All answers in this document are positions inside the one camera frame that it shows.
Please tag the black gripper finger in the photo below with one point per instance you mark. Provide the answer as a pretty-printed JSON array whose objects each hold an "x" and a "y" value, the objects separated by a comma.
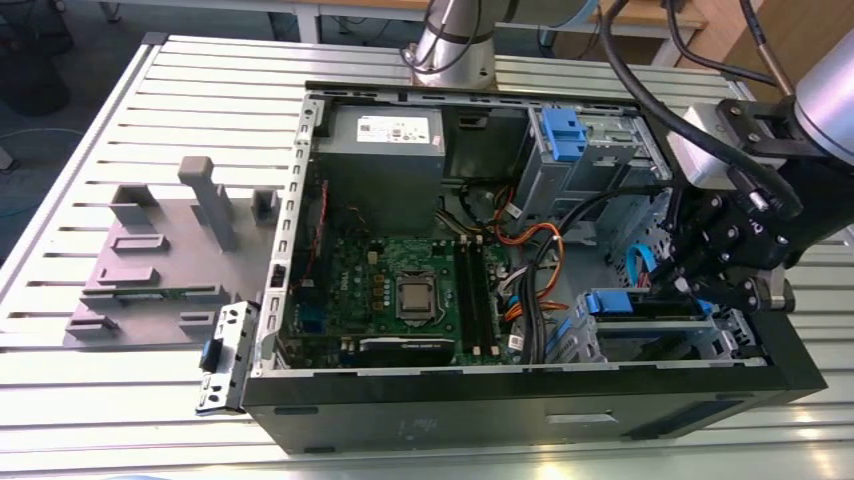
[
  {"x": 728, "y": 285},
  {"x": 694, "y": 215}
]

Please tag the hard disk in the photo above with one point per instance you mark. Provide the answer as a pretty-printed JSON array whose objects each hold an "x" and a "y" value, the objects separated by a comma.
[{"x": 610, "y": 302}]

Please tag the metal disk bay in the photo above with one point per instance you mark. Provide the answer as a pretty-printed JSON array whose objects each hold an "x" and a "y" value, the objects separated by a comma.
[{"x": 641, "y": 327}]

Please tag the grey metal drive cage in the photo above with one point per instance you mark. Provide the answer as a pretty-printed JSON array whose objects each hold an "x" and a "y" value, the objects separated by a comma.
[{"x": 554, "y": 185}]

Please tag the black RAM slot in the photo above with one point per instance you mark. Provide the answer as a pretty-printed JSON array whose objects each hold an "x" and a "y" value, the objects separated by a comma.
[
  {"x": 469, "y": 295},
  {"x": 486, "y": 295}
]

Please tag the wooden cabinet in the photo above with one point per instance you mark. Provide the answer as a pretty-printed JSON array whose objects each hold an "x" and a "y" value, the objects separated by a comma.
[{"x": 821, "y": 20}]

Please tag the CPU socket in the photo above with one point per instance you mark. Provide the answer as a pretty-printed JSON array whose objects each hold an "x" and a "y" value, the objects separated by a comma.
[{"x": 417, "y": 275}]

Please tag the silver CPU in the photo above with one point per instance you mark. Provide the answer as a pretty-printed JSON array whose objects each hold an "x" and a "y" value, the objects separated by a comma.
[{"x": 417, "y": 297}]

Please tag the black open PC case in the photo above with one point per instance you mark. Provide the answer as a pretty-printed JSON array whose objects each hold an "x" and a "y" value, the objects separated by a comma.
[{"x": 467, "y": 415}]

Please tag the grey power supply unit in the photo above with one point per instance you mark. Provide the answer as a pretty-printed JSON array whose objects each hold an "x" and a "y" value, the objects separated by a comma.
[{"x": 381, "y": 190}]

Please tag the black graphics card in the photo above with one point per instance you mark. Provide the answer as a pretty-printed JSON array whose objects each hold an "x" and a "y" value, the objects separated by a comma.
[{"x": 401, "y": 350}]

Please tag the green motherboard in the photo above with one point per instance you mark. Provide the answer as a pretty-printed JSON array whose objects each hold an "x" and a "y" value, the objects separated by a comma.
[{"x": 361, "y": 260}]

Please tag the black case fan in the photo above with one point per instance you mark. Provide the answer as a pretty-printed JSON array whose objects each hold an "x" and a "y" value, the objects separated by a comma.
[{"x": 310, "y": 250}]

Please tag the blue expansion slot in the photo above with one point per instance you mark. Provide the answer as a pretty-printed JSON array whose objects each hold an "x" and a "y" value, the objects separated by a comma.
[{"x": 311, "y": 320}]

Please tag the grey parts rack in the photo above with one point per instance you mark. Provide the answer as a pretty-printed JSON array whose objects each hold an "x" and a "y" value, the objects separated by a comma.
[{"x": 187, "y": 265}]

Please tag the green RAM stick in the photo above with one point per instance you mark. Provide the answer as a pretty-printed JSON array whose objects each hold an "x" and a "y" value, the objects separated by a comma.
[{"x": 150, "y": 295}]

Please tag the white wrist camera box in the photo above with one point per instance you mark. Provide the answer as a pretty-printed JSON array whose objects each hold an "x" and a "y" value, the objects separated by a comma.
[{"x": 701, "y": 150}]

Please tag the wooden desk white frame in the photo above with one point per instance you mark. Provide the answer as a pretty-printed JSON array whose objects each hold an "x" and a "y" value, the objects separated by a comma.
[{"x": 650, "y": 15}]

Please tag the metal card retainer bracket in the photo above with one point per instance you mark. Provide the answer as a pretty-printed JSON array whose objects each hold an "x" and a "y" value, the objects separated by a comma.
[{"x": 230, "y": 325}]

